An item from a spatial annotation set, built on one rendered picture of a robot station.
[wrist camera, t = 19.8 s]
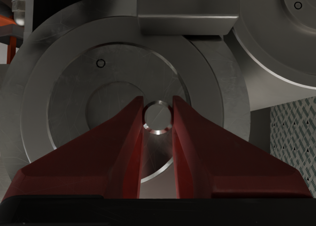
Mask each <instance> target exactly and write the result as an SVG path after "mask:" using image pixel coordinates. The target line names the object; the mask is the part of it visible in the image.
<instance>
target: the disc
mask: <svg viewBox="0 0 316 226"><path fill-rule="evenodd" d="M109 16H137V0H82V1H79V2H76V3H74V4H72V5H70V6H68V7H66V8H64V9H62V10H60V11H59V12H57V13H55V14H54V15H52V16H51V17H50V18H48V19H47V20H46V21H44V22H43V23H42V24H41V25H40V26H39V27H38V28H36V29H35V30H34V31H33V32H32V34H31V35H30V36H29V37H28V38H27V39H26V40H25V42H24V43H23V44H22V45H21V47H20V48H19V49H18V51H17V53H16V54H15V56H14V58H13V60H12V61H11V63H10V65H9V67H8V70H7V72H6V74H5V77H4V79H3V82H2V85H1V89H0V153H1V157H2V160H3V163H4V166H5V168H6V171H7V173H8V175H9V177H10V179H11V181H12V180H13V178H14V176H15V175H16V173H17V171H18V170H19V169H21V168H23V167H25V166H26V165H28V164H30V162H29V160H28V157H27V155H26V152H25V149H24V145H23V141H22V136H21V130H20V108H21V101H22V96H23V92H24V88H25V85H26V83H27V80H28V78H29V75H30V73H31V71H32V69H33V68H34V66H35V64H36V63H37V61H38V60H39V58H40V57H41V56H42V55H43V54H44V52H45V51H46V50H47V49H48V48H49V47H50V46H51V45H52V44H53V43H54V42H55V41H56V40H57V39H59V38H60V37H61V36H62V35H64V34H65V33H67V32H68V31H70V30H72V29H74V28H75V27H77V26H79V25H82V24H84V23H87V22H89V21H92V20H95V19H99V18H104V17H109ZM183 36H185V37H186V38H187V39H188V40H190V41H191V42H192V43H193V44H194V45H195V46H196V47H197V48H198V49H199V50H200V52H201V53H202V54H203V55H204V57H205V58H206V59H207V61H208V62H209V64H210V66H211V67H212V69H213V71H214V73H215V75H216V78H217V80H218V83H219V86H220V89H221V94H222V99H223V106H224V129H226V130H228V131H229V132H231V133H233V134H235V135H236V136H238V137H240V138H242V139H244V140H245V141H247V142H248V141H249V135H250V123H251V113H250V103H249V96H248V91H247V87H246V84H245V80H244V77H243V74H242V71H241V69H240V67H239V65H238V63H237V61H236V59H235V57H234V55H233V54H232V52H231V50H230V49H229V47H228V46H227V44H226V43H225V42H224V41H223V39H222V38H221V37H220V36H219V35H183Z"/></svg>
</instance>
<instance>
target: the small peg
mask: <svg viewBox="0 0 316 226"><path fill-rule="evenodd" d="M173 124H174V111H173V109H172V107H171V106H170V105H169V104H167V103H166V102H164V101H152V102H150V103H148V104H147V105H146V106H145V107H144V109H143V111H142V125H143V126H144V128H145V129H146V130H147V131H148V132H150V133H153V134H163V133H166V132H167V131H169V130H170V129H171V128H172V126H173Z"/></svg>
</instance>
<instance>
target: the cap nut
mask: <svg viewBox="0 0 316 226"><path fill-rule="evenodd" d="M25 1H26V0H11V2H12V12H13V13H14V21H15V23H16V24H17V25H18V26H19V27H24V22H25Z"/></svg>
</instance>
